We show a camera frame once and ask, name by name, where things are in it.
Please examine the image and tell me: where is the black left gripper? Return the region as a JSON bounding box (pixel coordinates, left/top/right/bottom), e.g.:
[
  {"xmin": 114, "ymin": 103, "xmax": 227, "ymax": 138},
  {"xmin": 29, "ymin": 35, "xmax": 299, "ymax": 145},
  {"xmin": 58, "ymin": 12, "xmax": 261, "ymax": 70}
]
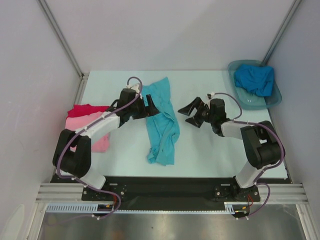
[{"xmin": 128, "ymin": 94, "xmax": 159, "ymax": 120}]

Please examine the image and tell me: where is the light blue t-shirt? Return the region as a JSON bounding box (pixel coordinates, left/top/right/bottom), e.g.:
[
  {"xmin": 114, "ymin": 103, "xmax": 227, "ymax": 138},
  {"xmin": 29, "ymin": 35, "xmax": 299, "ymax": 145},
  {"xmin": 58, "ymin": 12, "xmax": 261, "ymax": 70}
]
[{"xmin": 142, "ymin": 77, "xmax": 180, "ymax": 166}]

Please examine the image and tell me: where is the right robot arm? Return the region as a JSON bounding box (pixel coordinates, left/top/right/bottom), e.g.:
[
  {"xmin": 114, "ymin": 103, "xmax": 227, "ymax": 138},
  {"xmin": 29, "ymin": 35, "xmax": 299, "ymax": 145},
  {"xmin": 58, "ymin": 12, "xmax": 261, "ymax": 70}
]
[{"xmin": 178, "ymin": 97, "xmax": 285, "ymax": 201}]

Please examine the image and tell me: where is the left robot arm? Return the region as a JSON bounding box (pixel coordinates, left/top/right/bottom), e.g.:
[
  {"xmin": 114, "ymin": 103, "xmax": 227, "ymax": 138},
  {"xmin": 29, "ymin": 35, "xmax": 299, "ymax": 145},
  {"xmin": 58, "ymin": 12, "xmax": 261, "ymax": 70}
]
[{"xmin": 52, "ymin": 88, "xmax": 160, "ymax": 200}]

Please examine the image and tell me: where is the translucent blue plastic bin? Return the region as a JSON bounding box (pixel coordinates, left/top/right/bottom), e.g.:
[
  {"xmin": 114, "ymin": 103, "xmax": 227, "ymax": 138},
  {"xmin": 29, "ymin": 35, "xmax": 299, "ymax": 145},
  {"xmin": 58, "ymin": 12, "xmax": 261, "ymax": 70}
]
[{"xmin": 227, "ymin": 60, "xmax": 282, "ymax": 110}]

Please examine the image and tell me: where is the pink folded t-shirt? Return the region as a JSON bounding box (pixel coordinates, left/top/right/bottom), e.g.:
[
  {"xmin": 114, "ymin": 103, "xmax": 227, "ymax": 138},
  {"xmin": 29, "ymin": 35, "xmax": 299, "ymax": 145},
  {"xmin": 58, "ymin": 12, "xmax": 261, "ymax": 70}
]
[{"xmin": 65, "ymin": 111, "xmax": 110, "ymax": 153}]

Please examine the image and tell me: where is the dark blue crumpled t-shirt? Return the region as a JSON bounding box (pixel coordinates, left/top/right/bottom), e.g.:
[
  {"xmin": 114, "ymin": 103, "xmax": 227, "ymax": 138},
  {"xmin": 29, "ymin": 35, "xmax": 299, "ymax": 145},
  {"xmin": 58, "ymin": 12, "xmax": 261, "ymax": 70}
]
[{"xmin": 234, "ymin": 64, "xmax": 275, "ymax": 97}]

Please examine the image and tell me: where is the red folded t-shirt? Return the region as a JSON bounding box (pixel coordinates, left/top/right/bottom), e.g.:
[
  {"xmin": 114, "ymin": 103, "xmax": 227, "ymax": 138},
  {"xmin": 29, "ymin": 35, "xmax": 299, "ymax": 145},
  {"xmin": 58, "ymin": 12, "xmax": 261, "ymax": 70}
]
[{"xmin": 67, "ymin": 104, "xmax": 109, "ymax": 118}]

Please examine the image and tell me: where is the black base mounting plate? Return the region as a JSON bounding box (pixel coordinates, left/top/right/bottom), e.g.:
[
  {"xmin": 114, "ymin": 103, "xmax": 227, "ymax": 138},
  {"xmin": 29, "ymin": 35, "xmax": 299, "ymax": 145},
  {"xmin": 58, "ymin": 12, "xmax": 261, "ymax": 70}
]
[{"xmin": 49, "ymin": 174, "xmax": 261, "ymax": 212}]

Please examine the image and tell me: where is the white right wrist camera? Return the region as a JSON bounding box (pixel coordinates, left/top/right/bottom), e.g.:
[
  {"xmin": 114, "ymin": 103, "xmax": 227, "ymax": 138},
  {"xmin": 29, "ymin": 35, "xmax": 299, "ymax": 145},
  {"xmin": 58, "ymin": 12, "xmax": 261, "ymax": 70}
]
[{"xmin": 206, "ymin": 92, "xmax": 216, "ymax": 105}]

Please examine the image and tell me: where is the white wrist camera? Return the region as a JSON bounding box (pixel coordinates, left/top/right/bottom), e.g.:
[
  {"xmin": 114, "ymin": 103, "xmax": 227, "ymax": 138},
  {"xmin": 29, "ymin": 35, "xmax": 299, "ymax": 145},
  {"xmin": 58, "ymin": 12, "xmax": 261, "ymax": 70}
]
[
  {"xmin": 206, "ymin": 92, "xmax": 216, "ymax": 105},
  {"xmin": 126, "ymin": 83, "xmax": 141, "ymax": 94}
]

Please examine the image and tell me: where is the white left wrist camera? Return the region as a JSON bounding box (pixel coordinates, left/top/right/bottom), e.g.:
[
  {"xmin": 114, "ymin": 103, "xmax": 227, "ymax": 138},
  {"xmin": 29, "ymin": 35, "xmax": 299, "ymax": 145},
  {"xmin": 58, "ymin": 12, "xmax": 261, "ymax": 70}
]
[{"xmin": 126, "ymin": 83, "xmax": 141, "ymax": 94}]

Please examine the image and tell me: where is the aluminium frame rail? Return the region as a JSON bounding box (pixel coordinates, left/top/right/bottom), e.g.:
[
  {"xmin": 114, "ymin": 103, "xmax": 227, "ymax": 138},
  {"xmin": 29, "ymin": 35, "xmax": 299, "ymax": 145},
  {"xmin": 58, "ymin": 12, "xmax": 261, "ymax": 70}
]
[{"xmin": 35, "ymin": 183, "xmax": 84, "ymax": 203}]

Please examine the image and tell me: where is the light blue cable duct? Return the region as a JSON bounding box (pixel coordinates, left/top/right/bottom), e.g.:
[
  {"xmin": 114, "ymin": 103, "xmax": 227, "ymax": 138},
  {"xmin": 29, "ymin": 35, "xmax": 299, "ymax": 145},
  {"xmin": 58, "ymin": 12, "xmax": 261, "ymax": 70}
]
[{"xmin": 46, "ymin": 203, "xmax": 114, "ymax": 214}]

